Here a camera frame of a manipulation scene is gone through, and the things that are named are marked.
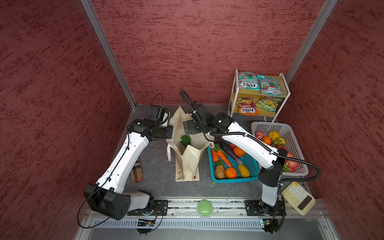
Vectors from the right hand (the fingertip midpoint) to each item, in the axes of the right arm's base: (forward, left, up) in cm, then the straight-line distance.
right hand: (194, 126), depth 74 cm
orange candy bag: (+21, -35, -8) cm, 41 cm away
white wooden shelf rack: (+26, -42, -11) cm, 51 cm away
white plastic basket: (+8, -62, -22) cm, 66 cm away
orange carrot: (-4, -16, -25) cm, 30 cm away
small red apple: (+9, -44, -23) cm, 51 cm away
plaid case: (-14, +34, -24) cm, 44 cm away
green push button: (-33, -4, -25) cm, 42 cm away
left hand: (-2, +14, -4) cm, 14 cm away
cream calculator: (-30, -54, -26) cm, 67 cm away
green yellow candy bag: (+24, -51, -9) cm, 57 cm away
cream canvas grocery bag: (-13, +4, -11) cm, 18 cm away
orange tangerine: (-17, -20, -22) cm, 34 cm away
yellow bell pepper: (+7, -54, -23) cm, 59 cm away
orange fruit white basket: (+4, -47, -22) cm, 52 cm away
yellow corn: (-16, -27, -22) cm, 38 cm away
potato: (-16, -14, -23) cm, 31 cm away
